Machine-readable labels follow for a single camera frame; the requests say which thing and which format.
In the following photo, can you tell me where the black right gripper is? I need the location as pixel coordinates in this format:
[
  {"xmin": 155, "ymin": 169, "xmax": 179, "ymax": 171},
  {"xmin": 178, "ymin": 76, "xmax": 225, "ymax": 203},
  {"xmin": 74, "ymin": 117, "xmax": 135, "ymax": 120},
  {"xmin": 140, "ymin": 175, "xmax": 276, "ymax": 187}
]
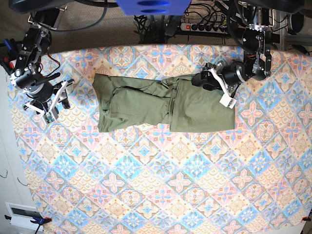
[{"xmin": 30, "ymin": 85, "xmax": 70, "ymax": 115}]

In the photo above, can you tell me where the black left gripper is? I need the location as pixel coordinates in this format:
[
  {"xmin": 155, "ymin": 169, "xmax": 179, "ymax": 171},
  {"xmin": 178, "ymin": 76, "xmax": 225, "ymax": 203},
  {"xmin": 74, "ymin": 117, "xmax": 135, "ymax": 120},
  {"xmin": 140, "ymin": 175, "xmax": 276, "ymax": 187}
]
[{"xmin": 191, "ymin": 67, "xmax": 225, "ymax": 91}]

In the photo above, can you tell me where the olive green t-shirt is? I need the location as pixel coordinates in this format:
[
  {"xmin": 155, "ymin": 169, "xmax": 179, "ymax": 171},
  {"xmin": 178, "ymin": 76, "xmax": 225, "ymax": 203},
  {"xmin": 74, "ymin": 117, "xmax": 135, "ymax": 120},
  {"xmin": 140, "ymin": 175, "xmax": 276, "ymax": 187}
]
[{"xmin": 92, "ymin": 74, "xmax": 235, "ymax": 133}]

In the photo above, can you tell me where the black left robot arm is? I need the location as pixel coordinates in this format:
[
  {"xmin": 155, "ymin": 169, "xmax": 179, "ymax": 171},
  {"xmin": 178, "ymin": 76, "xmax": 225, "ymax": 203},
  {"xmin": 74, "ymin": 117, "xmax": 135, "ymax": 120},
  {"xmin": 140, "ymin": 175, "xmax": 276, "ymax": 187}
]
[{"xmin": 191, "ymin": 0, "xmax": 274, "ymax": 96}]

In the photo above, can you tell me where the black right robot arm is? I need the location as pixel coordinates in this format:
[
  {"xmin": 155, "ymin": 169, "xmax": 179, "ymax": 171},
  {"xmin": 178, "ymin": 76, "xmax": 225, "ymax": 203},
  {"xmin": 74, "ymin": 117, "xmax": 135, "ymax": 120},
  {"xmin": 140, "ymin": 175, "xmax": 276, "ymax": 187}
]
[{"xmin": 11, "ymin": 8, "xmax": 73, "ymax": 115}]

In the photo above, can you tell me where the white power strip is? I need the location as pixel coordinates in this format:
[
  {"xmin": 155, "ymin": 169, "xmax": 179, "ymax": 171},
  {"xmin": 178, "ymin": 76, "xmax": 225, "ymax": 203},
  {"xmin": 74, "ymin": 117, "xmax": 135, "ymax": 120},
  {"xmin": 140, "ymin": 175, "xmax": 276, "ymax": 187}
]
[{"xmin": 180, "ymin": 23, "xmax": 227, "ymax": 33}]

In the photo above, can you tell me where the colourful patterned tablecloth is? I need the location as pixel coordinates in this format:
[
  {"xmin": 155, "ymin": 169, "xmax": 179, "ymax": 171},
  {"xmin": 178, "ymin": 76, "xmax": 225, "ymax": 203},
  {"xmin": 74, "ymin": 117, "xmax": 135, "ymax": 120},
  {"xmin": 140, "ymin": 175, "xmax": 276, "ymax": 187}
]
[{"xmin": 7, "ymin": 45, "xmax": 312, "ymax": 234}]

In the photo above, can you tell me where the black cylinder right background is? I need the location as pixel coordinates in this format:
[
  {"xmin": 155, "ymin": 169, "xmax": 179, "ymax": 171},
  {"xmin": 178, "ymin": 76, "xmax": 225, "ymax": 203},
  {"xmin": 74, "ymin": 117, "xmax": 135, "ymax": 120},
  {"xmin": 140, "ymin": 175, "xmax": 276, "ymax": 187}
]
[{"xmin": 290, "ymin": 12, "xmax": 304, "ymax": 33}]

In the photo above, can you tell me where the blue orange clamp lower left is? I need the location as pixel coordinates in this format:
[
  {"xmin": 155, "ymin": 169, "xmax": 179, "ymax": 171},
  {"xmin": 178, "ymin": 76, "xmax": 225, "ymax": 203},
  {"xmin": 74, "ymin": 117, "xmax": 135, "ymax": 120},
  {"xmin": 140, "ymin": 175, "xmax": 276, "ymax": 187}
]
[{"xmin": 4, "ymin": 215, "xmax": 52, "ymax": 234}]

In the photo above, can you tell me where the orange clamp lower right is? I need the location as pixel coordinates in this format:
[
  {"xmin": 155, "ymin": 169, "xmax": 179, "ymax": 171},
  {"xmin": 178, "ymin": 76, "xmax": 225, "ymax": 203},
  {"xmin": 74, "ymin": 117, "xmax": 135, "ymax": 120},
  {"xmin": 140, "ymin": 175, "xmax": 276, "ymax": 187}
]
[{"xmin": 301, "ymin": 216, "xmax": 311, "ymax": 222}]

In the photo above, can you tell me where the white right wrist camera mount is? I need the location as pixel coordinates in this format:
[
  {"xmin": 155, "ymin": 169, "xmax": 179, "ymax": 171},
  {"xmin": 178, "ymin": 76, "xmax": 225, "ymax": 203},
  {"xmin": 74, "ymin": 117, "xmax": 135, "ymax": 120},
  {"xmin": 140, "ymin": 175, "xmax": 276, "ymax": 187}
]
[{"xmin": 23, "ymin": 79, "xmax": 74, "ymax": 124}]

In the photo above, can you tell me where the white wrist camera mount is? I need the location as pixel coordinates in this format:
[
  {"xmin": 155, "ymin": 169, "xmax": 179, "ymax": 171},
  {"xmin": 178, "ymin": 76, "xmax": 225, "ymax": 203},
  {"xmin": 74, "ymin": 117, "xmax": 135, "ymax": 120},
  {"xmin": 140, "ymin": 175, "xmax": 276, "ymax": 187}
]
[
  {"xmin": 23, "ymin": 79, "xmax": 74, "ymax": 124},
  {"xmin": 202, "ymin": 62, "xmax": 238, "ymax": 109}
]

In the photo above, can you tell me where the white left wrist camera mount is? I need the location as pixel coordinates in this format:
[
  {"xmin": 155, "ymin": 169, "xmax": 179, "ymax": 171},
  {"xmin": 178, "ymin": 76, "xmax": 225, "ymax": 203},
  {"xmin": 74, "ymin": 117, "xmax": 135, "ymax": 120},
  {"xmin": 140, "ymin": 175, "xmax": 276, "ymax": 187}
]
[{"xmin": 202, "ymin": 62, "xmax": 238, "ymax": 109}]

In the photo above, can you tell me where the white wall outlet box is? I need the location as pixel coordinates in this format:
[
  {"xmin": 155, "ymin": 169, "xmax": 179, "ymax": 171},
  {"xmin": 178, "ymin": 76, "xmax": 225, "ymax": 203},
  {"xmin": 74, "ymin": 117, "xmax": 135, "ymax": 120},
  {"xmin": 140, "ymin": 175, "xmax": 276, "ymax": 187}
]
[{"xmin": 4, "ymin": 202, "xmax": 41, "ymax": 231}]

